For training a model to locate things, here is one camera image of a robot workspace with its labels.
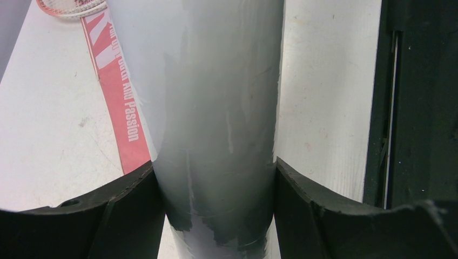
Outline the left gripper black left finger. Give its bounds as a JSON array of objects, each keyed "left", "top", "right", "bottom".
[{"left": 1, "top": 162, "right": 165, "bottom": 258}]

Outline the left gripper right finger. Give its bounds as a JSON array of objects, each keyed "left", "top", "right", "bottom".
[{"left": 274, "top": 159, "right": 457, "bottom": 258}]

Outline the pink racket cover bag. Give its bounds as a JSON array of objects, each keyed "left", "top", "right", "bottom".
[{"left": 81, "top": 9, "right": 150, "bottom": 174}]

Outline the white shuttlecock tube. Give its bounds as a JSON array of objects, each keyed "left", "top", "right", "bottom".
[{"left": 107, "top": 1, "right": 284, "bottom": 258}]

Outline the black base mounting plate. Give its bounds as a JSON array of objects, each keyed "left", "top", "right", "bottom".
[{"left": 362, "top": 1, "right": 457, "bottom": 208}]

